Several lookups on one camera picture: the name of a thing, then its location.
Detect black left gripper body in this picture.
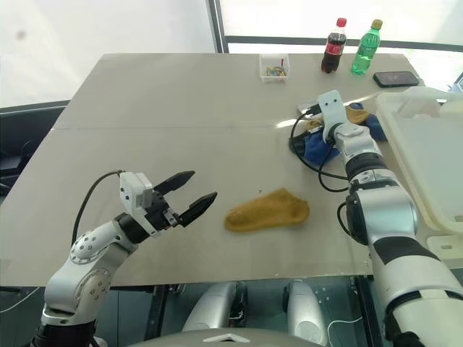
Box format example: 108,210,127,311
144,192,182,233

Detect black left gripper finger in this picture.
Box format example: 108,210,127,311
179,191,218,228
153,170,197,198

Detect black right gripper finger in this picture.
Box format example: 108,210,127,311
287,136,309,155

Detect blue sock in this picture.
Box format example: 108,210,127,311
362,112,388,142
302,132,342,168

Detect mustard yellow sock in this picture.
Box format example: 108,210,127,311
224,187,311,234
343,103,371,126

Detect white plastic basket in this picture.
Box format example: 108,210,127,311
375,86,463,234

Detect clear plastic box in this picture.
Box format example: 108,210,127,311
258,53,291,85

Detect colourful small clips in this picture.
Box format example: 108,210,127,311
264,57,288,78

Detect silver left robot thigh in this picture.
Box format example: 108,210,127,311
182,281,248,333

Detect silver robot thigh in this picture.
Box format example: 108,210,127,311
182,281,248,333
286,280,327,341

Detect cola bottle red cap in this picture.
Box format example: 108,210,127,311
320,17,349,74

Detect black smartphone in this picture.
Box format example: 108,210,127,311
373,71,420,89

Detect green plastic bottle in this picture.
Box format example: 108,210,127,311
350,19,385,77

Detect grey robot torso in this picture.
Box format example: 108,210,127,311
125,327,328,347

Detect silver right robot thigh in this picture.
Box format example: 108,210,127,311
286,280,327,341

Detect black furniture beside table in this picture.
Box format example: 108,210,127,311
0,100,71,198

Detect white plastic container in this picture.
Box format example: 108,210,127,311
425,234,463,269

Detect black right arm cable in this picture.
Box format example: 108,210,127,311
287,103,357,236

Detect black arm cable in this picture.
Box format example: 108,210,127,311
287,103,357,236
71,170,122,247

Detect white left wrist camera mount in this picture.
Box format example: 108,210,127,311
119,171,156,236

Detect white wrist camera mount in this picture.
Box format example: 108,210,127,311
316,90,350,142
119,171,156,236

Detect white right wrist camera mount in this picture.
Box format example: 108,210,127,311
316,90,350,142

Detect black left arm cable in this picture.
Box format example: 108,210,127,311
71,170,122,247

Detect grey window frame post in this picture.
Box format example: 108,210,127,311
207,0,229,55

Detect white floor cable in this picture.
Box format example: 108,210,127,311
326,316,364,347
0,284,39,314

